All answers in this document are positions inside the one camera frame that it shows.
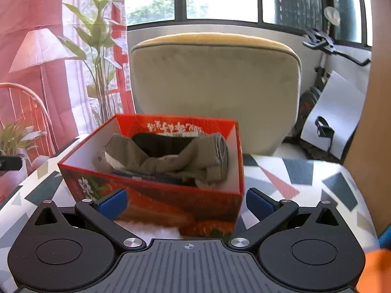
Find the geometric patterned tablecloth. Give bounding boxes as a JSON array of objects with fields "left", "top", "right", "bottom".
[{"left": 1, "top": 153, "right": 379, "bottom": 292}]

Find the beige upholstered chair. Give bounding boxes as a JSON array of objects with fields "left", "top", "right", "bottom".
[{"left": 130, "top": 32, "right": 302, "bottom": 156}]

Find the black exercise bike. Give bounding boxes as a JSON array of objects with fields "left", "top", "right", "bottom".
[{"left": 293, "top": 28, "right": 371, "bottom": 138}]

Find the orange plastic scoop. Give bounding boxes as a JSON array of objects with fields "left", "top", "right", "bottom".
[{"left": 357, "top": 249, "right": 391, "bottom": 293}]

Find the pink printed backdrop curtain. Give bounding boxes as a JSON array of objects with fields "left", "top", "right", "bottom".
[{"left": 0, "top": 0, "right": 137, "bottom": 202}]

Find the white board with strap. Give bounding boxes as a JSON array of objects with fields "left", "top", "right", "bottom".
[{"left": 300, "top": 72, "right": 365, "bottom": 160}]

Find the black sock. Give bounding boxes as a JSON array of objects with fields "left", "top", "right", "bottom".
[{"left": 131, "top": 133, "right": 193, "bottom": 157}]

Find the blue cotton pad package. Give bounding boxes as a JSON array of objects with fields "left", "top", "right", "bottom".
[{"left": 111, "top": 170, "right": 157, "bottom": 181}]

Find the white fluffy fur item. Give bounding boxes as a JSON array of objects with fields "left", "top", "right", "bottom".
[{"left": 115, "top": 220, "right": 182, "bottom": 243}]

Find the red strawberry cardboard box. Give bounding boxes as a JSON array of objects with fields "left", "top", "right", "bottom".
[{"left": 58, "top": 115, "right": 244, "bottom": 237}]

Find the grey knitted sock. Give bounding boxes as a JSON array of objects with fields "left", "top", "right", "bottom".
[{"left": 105, "top": 133, "right": 229, "bottom": 189}]

